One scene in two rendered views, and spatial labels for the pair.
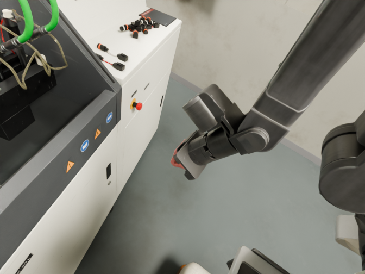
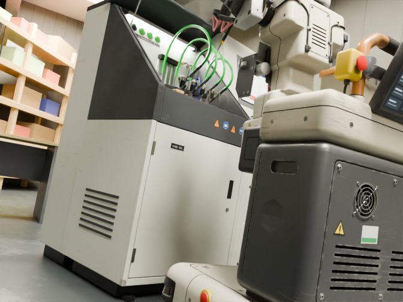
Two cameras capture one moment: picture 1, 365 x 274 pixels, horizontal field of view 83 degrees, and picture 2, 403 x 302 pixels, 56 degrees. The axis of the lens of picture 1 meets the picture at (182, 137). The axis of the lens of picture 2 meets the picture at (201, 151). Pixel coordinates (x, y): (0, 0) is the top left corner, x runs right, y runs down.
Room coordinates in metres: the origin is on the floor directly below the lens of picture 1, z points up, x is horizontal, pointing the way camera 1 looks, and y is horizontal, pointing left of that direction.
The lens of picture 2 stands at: (-1.18, -1.02, 0.54)
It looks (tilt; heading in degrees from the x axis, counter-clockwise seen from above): 5 degrees up; 43
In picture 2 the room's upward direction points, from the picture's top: 10 degrees clockwise
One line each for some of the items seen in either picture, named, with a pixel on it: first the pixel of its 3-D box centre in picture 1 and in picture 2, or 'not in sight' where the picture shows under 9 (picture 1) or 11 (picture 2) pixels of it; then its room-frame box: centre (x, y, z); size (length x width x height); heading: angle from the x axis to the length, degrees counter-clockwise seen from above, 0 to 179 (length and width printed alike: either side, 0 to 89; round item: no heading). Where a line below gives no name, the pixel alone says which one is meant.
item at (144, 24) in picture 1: (140, 24); not in sight; (0.94, 0.36, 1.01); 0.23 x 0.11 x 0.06; 178
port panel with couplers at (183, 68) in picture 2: not in sight; (185, 79); (0.46, 0.78, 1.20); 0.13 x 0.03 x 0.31; 178
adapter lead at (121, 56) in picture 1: (112, 51); not in sight; (0.67, 0.35, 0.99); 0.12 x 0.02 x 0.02; 83
